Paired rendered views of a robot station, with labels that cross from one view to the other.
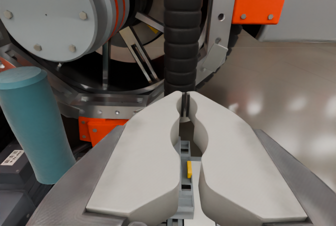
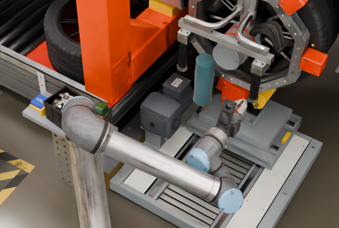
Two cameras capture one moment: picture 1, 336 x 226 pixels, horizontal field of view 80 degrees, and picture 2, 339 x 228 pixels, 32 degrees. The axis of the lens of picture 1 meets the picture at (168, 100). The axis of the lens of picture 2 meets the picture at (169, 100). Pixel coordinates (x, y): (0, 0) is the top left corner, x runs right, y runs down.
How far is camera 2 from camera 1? 2.25 m
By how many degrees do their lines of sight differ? 27
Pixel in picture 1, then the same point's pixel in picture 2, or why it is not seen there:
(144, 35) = not seen: hidden behind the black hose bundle
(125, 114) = (243, 85)
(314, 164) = not seen: outside the picture
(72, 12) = (233, 60)
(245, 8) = (303, 65)
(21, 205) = (179, 110)
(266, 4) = (312, 67)
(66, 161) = (209, 98)
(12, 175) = (176, 93)
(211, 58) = (288, 78)
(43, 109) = (210, 75)
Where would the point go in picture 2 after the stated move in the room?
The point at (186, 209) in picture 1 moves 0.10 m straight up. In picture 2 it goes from (267, 160) to (270, 147)
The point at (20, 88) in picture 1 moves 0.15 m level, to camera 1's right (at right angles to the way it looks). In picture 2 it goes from (206, 67) to (237, 79)
